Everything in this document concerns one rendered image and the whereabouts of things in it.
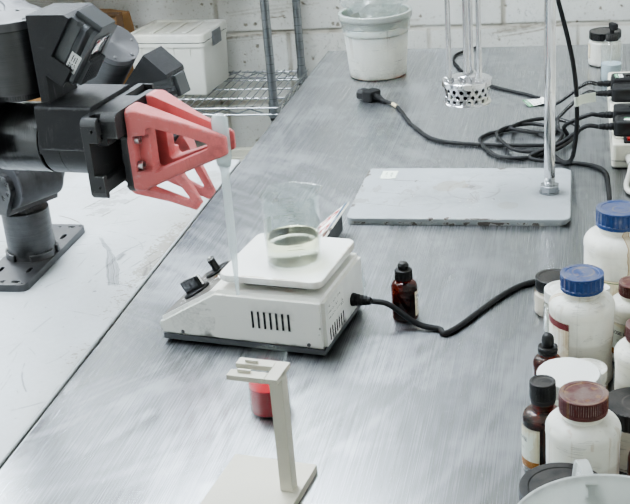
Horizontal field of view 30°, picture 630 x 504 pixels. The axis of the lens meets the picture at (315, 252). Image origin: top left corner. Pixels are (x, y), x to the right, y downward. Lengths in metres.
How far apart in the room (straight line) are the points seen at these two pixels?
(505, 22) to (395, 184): 2.01
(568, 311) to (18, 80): 0.55
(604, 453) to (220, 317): 0.49
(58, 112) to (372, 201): 0.78
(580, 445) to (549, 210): 0.67
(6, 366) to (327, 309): 0.36
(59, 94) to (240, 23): 2.86
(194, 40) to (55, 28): 2.59
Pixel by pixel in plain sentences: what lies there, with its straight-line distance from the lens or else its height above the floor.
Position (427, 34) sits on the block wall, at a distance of 3.69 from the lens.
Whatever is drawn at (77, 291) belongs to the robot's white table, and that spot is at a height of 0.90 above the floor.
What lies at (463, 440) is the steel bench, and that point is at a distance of 1.11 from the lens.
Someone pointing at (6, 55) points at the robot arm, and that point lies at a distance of 0.95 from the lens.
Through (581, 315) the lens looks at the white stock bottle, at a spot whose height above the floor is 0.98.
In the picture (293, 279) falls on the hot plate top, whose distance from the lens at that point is 1.23.
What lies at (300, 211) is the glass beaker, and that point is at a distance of 1.22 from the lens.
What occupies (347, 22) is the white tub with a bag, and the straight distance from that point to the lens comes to 2.25.
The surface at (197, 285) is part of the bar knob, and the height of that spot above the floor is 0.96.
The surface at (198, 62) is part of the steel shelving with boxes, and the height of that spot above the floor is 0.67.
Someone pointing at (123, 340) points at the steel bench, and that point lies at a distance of 1.34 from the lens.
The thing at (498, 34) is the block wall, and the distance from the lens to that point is 3.67.
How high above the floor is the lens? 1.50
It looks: 23 degrees down
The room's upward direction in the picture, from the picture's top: 5 degrees counter-clockwise
